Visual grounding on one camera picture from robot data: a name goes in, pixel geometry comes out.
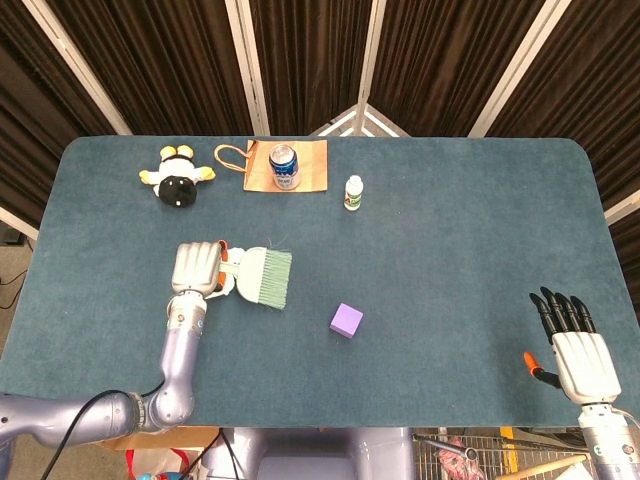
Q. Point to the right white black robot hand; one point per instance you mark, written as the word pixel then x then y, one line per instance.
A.
pixel 582 362

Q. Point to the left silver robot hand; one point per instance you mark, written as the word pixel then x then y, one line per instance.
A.
pixel 197 267

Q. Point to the small green hand broom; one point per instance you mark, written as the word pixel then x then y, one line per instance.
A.
pixel 262 277

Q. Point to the left purple-grey robot arm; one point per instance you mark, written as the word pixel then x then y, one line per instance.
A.
pixel 150 380

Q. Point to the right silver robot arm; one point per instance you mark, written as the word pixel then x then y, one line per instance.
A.
pixel 610 440

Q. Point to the blue soda can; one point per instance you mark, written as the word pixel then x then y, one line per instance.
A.
pixel 285 167

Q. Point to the black white plush toy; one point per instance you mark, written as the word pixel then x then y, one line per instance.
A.
pixel 176 177

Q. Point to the wooden stick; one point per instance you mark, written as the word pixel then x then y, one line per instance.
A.
pixel 545 466

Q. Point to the brown paper bag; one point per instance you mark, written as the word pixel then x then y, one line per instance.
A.
pixel 290 165

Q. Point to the purple foam cube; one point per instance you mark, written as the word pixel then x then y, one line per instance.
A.
pixel 346 321

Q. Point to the small white green-label bottle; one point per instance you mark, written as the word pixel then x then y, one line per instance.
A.
pixel 353 194

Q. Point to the cardboard box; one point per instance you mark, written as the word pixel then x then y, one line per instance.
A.
pixel 165 437

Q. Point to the red white plastic bag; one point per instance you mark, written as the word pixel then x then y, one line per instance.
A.
pixel 160 465

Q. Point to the purple-grey robot torso base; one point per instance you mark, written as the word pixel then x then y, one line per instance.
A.
pixel 310 452

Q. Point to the white folding screen frame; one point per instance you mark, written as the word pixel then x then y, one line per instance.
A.
pixel 357 120

